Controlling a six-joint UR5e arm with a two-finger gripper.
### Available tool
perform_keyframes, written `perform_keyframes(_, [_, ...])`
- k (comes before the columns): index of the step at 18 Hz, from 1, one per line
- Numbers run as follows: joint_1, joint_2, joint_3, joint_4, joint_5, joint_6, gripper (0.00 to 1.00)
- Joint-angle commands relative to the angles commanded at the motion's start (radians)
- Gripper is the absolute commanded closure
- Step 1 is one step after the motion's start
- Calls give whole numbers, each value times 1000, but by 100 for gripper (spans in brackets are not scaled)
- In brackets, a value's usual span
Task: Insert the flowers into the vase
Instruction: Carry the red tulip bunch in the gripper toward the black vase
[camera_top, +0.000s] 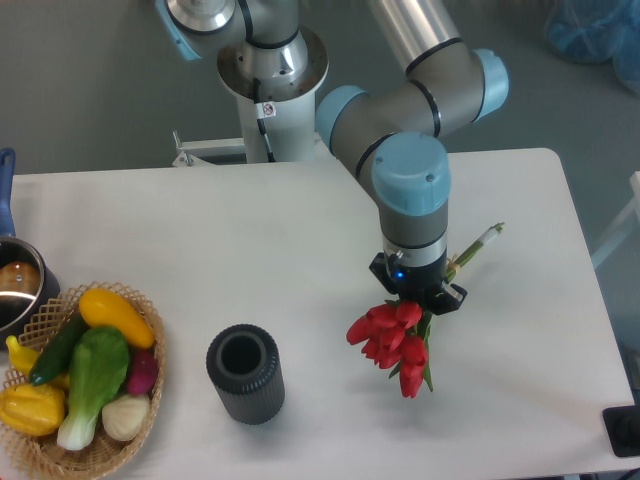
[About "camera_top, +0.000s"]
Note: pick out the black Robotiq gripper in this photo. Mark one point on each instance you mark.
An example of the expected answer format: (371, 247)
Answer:
(423, 284)

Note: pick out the red tulip bouquet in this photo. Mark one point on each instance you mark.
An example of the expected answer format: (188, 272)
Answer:
(395, 336)

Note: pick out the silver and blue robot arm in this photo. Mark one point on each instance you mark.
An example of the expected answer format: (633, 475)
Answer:
(390, 144)

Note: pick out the dark grey ribbed vase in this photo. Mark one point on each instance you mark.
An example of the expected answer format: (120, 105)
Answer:
(243, 364)

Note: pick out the black device at table edge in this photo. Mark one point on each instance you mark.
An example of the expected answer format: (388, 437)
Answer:
(622, 426)

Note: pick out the purple red radish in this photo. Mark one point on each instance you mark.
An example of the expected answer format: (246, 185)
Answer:
(143, 373)

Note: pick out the blue plastic bag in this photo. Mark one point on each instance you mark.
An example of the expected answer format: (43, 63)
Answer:
(595, 32)

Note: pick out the yellow squash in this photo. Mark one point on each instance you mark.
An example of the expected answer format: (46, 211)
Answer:
(100, 307)

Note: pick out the white garlic bulb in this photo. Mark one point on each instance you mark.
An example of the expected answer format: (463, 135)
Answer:
(123, 418)

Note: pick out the green bok choy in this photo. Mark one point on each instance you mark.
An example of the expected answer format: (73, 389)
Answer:
(98, 369)

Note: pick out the green cucumber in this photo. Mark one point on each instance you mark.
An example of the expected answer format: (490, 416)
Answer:
(56, 356)

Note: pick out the yellow banana pepper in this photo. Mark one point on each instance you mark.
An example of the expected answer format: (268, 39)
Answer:
(23, 359)

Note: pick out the small yellow pumpkin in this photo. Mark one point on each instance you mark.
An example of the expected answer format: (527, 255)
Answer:
(33, 410)

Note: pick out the woven wicker basket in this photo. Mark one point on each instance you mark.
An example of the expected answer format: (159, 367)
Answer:
(41, 457)

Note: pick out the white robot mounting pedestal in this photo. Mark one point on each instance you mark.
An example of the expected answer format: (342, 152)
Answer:
(275, 91)

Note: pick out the white frame at right edge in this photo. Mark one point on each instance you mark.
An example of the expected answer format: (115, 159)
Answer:
(623, 224)

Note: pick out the metal table clamp bracket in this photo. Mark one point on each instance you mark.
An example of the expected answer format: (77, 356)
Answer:
(204, 152)

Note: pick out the blue saucepan with handle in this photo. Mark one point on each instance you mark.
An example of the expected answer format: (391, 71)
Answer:
(27, 283)

